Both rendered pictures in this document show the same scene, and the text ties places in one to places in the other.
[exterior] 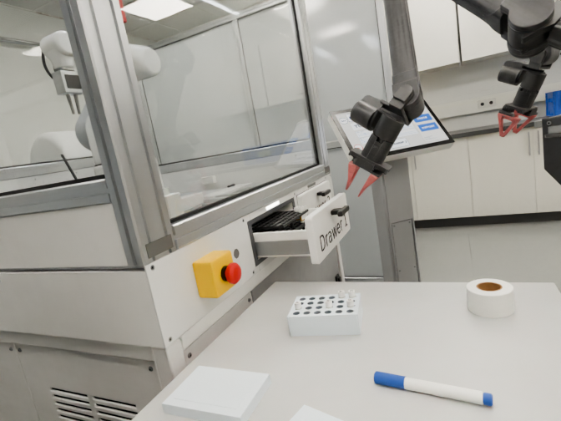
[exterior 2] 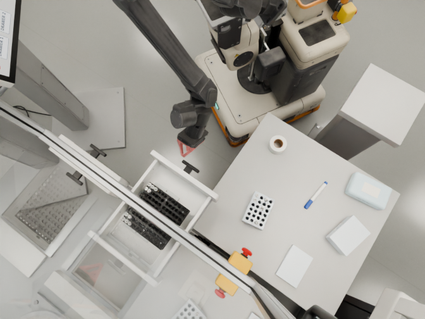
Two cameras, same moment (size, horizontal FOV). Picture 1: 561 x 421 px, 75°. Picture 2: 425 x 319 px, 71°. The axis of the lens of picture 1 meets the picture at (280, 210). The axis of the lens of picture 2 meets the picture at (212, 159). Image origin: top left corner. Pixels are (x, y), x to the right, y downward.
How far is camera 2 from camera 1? 1.15 m
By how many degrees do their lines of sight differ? 77
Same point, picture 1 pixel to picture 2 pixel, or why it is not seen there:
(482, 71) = not seen: outside the picture
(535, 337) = (300, 148)
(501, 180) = not seen: outside the picture
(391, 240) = (49, 93)
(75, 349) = not seen: outside the picture
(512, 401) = (325, 176)
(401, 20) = (167, 34)
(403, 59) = (191, 68)
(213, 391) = (296, 267)
